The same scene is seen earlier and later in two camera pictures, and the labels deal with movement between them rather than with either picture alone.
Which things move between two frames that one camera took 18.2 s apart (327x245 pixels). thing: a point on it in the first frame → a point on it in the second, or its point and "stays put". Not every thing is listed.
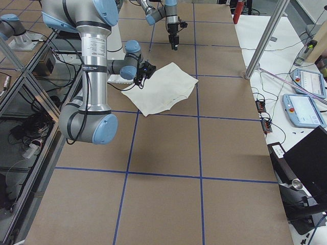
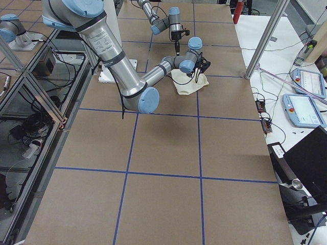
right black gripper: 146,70 → 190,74
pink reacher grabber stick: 293,84 stays put
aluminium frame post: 266,39 stays put
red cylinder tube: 240,4 stays put
